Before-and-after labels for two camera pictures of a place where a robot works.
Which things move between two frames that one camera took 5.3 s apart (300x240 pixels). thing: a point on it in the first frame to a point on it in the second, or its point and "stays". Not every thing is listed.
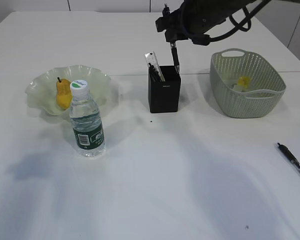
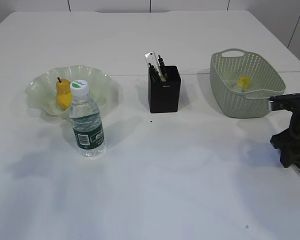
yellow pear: (64, 94) stays
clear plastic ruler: (151, 58) stays
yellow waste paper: (243, 81) stays
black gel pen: (174, 51) to (161, 63)
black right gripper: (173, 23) to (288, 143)
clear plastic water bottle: (86, 120) stays
